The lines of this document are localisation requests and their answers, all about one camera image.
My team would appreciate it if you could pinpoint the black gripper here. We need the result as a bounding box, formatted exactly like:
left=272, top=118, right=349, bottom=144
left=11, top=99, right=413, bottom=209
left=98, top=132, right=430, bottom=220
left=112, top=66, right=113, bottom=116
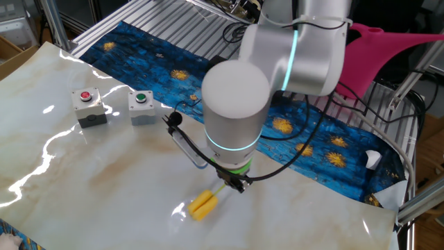
left=216, top=169, right=253, bottom=194

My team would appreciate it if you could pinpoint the red push button box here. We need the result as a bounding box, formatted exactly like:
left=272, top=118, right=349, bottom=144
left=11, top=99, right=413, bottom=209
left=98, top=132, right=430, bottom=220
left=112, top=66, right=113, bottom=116
left=71, top=86, right=108, bottom=129

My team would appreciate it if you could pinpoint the aluminium frame post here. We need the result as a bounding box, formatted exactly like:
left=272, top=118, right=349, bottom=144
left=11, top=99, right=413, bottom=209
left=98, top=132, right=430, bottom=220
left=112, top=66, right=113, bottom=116
left=36, top=0, right=72, bottom=52

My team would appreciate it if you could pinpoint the blue starry painted cloth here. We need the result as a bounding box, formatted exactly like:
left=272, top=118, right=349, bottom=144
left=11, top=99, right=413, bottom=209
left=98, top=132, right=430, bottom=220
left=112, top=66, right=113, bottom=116
left=0, top=217, right=46, bottom=250
left=78, top=19, right=407, bottom=204

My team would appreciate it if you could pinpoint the cardboard box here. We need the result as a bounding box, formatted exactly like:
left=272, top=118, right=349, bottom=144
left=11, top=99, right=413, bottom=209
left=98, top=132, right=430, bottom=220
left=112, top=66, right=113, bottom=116
left=0, top=34, right=39, bottom=81

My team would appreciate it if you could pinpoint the thick grey cable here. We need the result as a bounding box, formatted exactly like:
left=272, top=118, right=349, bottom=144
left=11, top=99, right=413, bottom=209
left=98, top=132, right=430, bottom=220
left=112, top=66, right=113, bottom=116
left=332, top=92, right=416, bottom=195

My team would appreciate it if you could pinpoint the aluminium frame rail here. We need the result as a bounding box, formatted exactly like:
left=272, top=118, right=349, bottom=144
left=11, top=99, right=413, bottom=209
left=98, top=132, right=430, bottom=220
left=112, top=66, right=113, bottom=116
left=397, top=178, right=444, bottom=225

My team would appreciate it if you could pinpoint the white paper scrap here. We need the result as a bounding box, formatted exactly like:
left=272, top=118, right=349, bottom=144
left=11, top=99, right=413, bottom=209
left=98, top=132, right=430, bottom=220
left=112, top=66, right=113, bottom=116
left=366, top=149, right=382, bottom=171

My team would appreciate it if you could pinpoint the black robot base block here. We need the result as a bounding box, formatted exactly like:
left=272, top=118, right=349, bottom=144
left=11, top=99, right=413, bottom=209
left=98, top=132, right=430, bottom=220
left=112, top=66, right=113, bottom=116
left=207, top=54, right=230, bottom=70

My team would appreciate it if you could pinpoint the grey metal cabinet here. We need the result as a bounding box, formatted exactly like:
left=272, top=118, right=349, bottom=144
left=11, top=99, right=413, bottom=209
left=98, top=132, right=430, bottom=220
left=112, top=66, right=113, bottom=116
left=0, top=0, right=40, bottom=51

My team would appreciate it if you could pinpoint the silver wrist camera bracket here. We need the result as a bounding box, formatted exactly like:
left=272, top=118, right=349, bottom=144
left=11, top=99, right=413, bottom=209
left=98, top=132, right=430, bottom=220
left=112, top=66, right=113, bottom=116
left=168, top=126, right=209, bottom=170

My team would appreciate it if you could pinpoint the black camera cable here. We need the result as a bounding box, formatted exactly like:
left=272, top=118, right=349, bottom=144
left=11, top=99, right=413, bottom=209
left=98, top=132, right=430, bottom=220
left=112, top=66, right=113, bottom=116
left=162, top=88, right=336, bottom=183

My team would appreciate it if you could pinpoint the diagonal aluminium bar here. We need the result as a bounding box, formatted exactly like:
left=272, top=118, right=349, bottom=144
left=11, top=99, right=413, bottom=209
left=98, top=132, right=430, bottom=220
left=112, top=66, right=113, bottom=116
left=388, top=33, right=444, bottom=110

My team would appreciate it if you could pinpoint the pink watering can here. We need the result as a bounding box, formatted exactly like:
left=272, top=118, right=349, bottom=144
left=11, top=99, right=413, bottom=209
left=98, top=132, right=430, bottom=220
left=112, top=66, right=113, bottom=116
left=334, top=22, right=444, bottom=101

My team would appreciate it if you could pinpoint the green push button box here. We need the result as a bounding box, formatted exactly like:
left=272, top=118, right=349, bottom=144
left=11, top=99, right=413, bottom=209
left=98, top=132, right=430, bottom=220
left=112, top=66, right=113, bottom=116
left=127, top=90, right=157, bottom=126

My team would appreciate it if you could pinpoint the white fluffy cloth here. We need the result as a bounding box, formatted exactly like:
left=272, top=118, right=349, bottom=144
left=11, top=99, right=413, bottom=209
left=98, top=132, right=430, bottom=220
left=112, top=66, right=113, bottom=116
left=0, top=232, right=22, bottom=250

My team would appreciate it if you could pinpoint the green flange ring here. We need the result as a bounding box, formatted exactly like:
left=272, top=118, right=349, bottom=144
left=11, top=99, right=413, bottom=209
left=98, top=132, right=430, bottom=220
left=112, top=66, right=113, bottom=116
left=210, top=156, right=253, bottom=176

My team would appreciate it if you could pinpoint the yellow sponge brush green handle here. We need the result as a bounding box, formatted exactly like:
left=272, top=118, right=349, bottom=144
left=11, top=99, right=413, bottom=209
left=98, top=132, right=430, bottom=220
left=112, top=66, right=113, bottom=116
left=187, top=183, right=228, bottom=222

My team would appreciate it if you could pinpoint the marble pattern table sheet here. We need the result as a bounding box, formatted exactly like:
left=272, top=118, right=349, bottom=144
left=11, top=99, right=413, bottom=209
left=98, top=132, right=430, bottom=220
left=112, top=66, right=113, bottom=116
left=0, top=41, right=398, bottom=250

